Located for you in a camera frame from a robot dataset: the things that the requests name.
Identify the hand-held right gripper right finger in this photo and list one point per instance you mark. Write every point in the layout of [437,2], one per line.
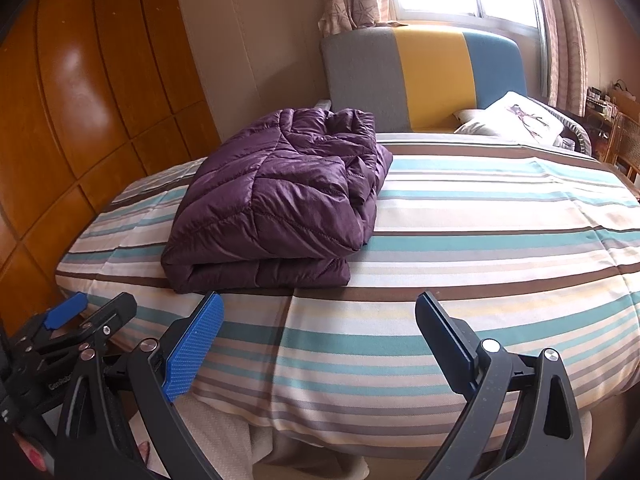
[457,347]

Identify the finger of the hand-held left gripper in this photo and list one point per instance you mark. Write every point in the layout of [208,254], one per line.
[112,320]
[62,312]

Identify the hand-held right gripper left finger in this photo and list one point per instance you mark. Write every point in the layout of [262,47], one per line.
[192,350]

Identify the purple puffer jacket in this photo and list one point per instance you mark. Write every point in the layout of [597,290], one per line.
[270,200]

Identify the person's left hand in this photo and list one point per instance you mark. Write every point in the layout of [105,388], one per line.
[32,455]

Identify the striped bed quilt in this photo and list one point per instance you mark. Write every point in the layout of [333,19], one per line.
[475,260]

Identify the wooden wardrobe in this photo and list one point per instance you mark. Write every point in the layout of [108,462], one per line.
[85,100]

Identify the grey pillow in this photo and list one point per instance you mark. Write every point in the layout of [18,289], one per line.
[472,122]

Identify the white printed pillow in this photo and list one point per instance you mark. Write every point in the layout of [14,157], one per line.
[525,120]

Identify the wicker chair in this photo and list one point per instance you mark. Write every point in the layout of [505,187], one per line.
[625,145]

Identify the grey yellow blue headboard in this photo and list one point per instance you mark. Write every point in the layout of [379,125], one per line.
[425,80]

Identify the cluttered wooden desk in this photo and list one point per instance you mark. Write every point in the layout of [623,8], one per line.
[607,102]

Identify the grey mesh bed rail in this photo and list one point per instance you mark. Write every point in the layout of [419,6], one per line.
[575,132]

